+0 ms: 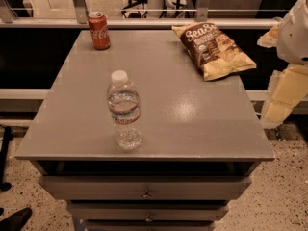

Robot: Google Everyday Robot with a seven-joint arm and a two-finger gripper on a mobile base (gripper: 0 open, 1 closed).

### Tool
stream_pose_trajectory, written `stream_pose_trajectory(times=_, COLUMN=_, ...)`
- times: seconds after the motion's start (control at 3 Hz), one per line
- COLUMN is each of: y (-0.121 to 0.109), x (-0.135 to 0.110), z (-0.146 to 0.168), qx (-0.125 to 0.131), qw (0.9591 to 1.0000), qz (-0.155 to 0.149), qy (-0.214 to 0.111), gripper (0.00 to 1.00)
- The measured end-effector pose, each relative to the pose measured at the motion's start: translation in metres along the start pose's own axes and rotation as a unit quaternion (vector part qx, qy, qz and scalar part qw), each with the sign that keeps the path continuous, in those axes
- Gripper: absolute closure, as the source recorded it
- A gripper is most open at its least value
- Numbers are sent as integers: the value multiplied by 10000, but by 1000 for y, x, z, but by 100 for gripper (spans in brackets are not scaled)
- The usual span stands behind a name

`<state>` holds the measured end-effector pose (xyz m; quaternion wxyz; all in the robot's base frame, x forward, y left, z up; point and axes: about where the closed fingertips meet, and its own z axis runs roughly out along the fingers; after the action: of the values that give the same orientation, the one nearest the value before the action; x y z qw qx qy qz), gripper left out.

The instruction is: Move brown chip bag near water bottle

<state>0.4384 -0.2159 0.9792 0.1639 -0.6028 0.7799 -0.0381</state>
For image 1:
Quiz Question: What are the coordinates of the black office chair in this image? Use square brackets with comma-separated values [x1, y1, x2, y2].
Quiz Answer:
[121, 0, 147, 19]

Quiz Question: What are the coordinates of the clear water bottle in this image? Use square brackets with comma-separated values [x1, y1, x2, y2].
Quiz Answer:
[107, 70, 142, 151]

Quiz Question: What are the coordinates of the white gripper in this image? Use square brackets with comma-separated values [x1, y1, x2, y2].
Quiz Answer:
[257, 0, 308, 129]

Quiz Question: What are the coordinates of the grey drawer cabinet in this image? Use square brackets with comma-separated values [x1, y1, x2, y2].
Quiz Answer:
[16, 30, 273, 231]

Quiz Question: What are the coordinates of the red cola can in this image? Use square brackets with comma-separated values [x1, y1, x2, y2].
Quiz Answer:
[88, 12, 111, 50]

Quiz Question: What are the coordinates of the top drawer with knob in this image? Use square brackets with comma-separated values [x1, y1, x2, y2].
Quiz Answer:
[39, 176, 251, 201]

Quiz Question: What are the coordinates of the black stand leg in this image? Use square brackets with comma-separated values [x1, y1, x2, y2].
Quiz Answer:
[0, 126, 13, 192]

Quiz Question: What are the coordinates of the black shoe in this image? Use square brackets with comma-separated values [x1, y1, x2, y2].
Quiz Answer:
[0, 207, 32, 231]

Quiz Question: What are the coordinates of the brown chip bag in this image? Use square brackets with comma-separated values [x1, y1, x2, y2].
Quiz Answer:
[171, 22, 256, 81]

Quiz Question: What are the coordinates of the drawer with knob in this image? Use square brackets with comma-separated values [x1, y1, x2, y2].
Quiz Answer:
[68, 202, 228, 221]
[39, 176, 251, 201]

